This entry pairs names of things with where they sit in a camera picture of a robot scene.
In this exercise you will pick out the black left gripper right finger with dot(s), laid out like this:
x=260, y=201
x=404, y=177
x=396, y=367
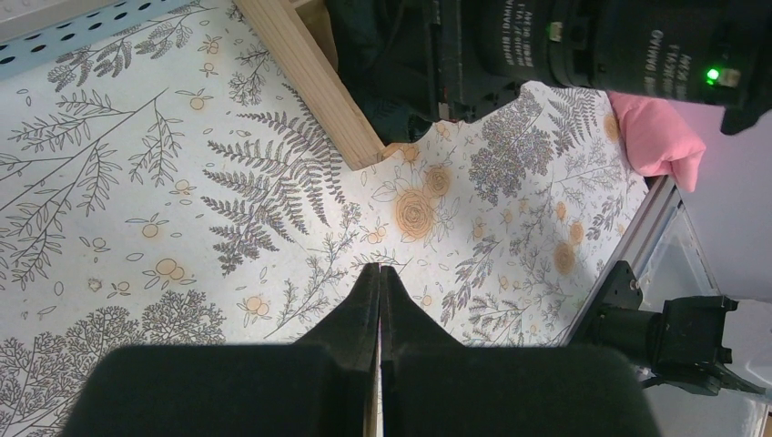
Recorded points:
x=432, y=385

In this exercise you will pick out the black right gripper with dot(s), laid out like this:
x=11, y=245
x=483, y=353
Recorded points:
x=483, y=52

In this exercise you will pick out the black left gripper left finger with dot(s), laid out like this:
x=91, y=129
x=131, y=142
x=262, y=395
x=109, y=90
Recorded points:
x=322, y=384

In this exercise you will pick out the dark green leaf tie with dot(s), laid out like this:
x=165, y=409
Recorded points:
x=382, y=51

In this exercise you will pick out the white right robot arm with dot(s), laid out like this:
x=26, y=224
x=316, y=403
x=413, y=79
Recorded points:
x=715, y=53

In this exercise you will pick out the wooden compartment tray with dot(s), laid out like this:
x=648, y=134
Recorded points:
x=291, y=43

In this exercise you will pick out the pink cloth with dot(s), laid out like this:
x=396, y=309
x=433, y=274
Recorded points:
x=658, y=141

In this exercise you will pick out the light blue plastic basket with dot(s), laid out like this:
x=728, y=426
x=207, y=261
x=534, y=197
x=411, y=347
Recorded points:
x=34, y=32

